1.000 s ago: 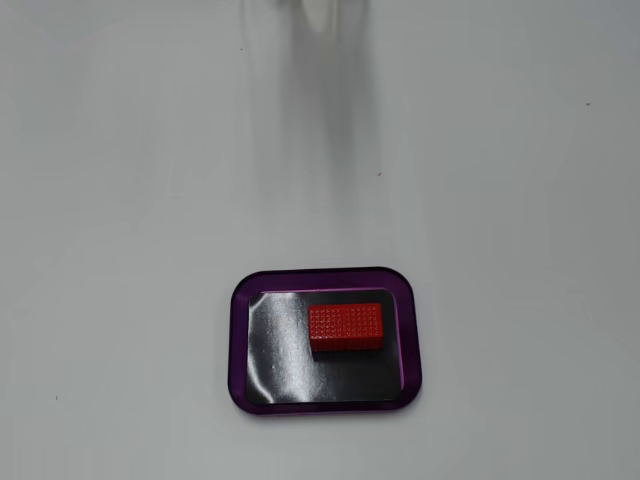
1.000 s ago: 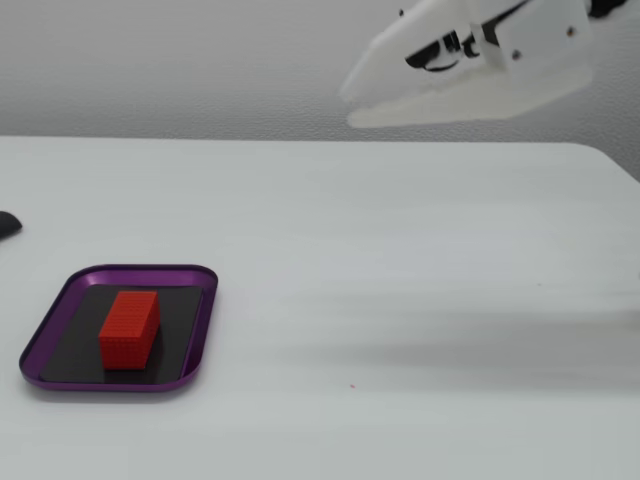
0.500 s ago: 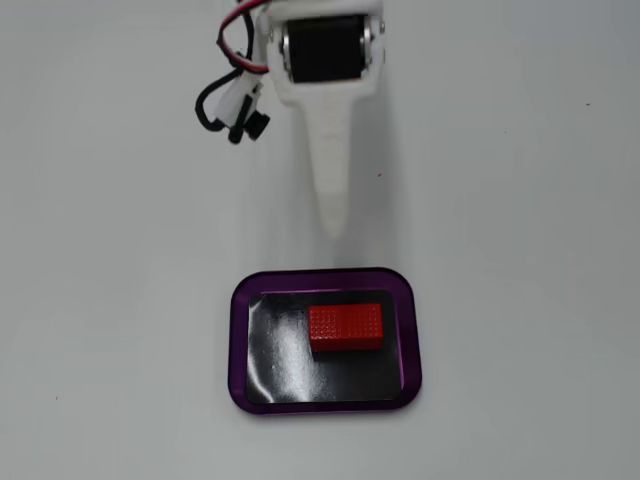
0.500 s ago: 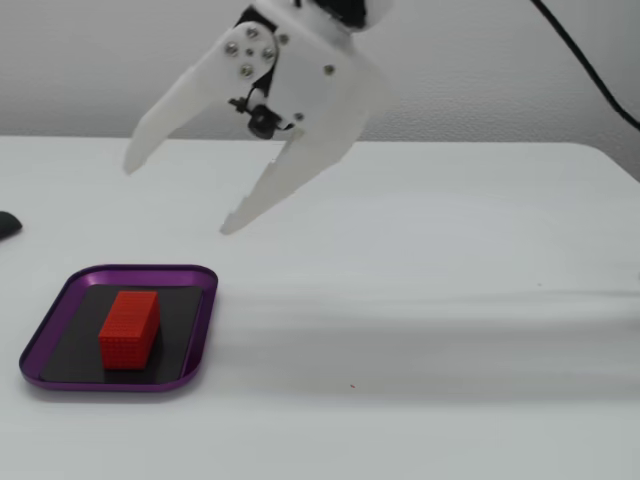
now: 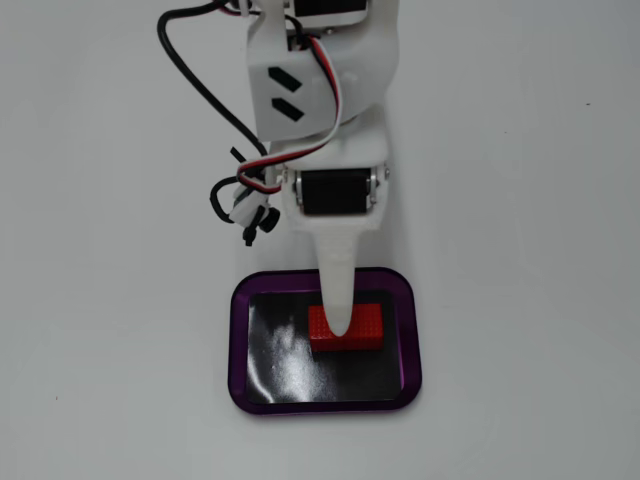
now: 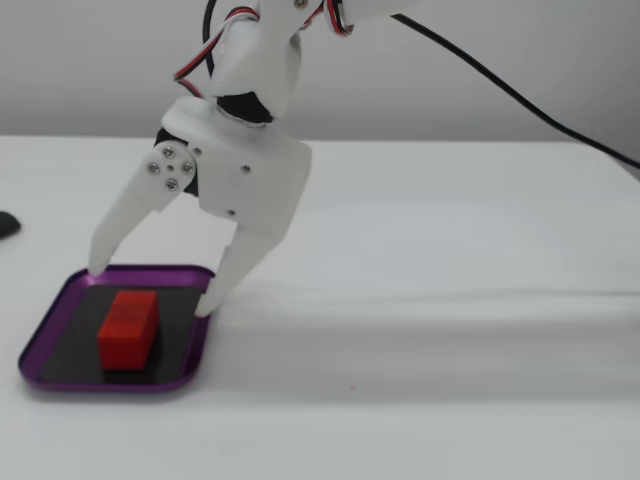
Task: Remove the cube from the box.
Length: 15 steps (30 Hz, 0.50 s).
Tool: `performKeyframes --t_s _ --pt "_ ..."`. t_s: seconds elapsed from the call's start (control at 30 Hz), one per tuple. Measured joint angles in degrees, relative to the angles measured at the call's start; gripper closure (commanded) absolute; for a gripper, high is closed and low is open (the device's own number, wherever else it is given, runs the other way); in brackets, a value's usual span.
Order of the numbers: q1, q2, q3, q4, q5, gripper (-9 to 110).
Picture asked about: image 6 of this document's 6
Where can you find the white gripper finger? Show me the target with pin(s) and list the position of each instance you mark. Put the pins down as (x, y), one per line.
(242, 255)
(137, 200)

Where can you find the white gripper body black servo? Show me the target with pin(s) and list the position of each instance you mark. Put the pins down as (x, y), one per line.
(250, 175)

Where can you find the red cube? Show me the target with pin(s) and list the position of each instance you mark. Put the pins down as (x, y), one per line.
(127, 335)

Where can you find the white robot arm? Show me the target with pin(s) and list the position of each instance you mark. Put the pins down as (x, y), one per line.
(270, 60)

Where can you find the black glossy tray liner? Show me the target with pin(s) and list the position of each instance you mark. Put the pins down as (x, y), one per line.
(175, 325)

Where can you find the dark grey rounded object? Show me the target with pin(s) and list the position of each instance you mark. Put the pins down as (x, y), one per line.
(7, 225)

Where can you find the purple metal tray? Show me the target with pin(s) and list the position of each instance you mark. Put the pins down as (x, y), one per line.
(47, 345)

